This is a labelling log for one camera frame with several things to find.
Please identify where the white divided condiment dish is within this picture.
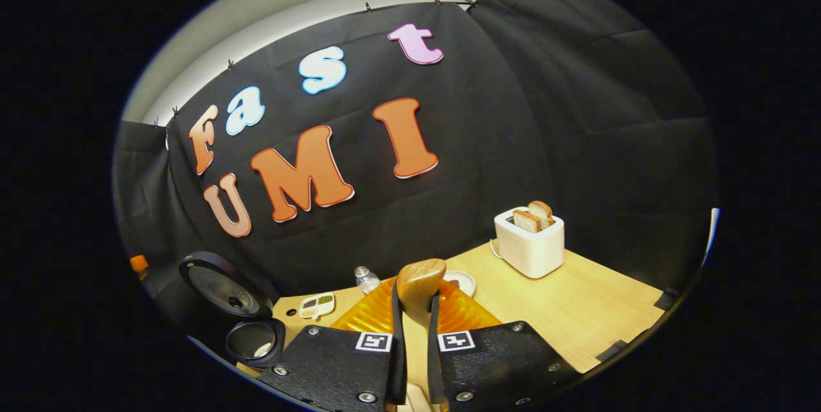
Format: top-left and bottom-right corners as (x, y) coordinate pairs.
(299, 293), (337, 322)

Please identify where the clear drink bottle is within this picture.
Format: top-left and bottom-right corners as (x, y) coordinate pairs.
(355, 266), (382, 296)

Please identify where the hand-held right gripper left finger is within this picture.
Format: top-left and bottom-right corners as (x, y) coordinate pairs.
(257, 276), (409, 411)

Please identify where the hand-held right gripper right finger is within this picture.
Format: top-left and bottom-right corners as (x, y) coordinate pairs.
(427, 279), (585, 411)

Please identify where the wooden spoon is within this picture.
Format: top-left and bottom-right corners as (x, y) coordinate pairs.
(396, 258), (448, 361)

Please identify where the toast slice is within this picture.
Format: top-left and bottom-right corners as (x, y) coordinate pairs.
(512, 209), (543, 234)
(528, 200), (554, 229)

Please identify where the black rice cooker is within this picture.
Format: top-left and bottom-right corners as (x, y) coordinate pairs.
(178, 251), (288, 370)

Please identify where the black backdrop cloth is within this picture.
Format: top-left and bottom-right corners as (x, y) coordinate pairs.
(112, 0), (720, 336)

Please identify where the black tape strip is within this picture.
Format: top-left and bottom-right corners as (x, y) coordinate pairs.
(654, 286), (682, 311)
(595, 338), (631, 363)

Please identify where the white toaster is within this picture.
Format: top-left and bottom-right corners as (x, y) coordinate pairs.
(494, 207), (566, 280)

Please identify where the white round plate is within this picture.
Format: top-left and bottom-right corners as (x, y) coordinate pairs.
(443, 270), (477, 299)

